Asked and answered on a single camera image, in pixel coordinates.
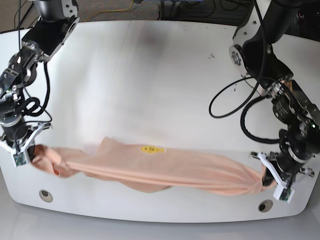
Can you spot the wrist camera, image-right gripper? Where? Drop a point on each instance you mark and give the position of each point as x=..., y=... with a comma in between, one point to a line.
x=283, y=194

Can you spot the wrist camera, image-left gripper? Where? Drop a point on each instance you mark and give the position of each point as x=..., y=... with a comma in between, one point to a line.
x=19, y=159

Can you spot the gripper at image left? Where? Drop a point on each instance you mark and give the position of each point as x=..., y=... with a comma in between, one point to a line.
x=21, y=137

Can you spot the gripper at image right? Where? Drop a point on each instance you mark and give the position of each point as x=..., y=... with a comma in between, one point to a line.
x=282, y=168

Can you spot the peach t-shirt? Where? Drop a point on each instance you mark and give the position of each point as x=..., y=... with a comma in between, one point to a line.
x=150, y=169

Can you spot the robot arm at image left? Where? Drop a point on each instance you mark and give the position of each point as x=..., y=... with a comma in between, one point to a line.
x=57, y=20

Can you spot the table grommet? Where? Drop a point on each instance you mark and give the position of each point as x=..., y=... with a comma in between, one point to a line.
x=45, y=196
x=265, y=206

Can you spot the left table grommet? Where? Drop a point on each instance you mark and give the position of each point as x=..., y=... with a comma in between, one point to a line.
x=45, y=196

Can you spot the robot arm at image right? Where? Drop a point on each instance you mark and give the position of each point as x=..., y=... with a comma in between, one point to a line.
x=252, y=51

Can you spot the right table grommet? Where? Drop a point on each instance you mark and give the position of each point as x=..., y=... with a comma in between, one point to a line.
x=265, y=206

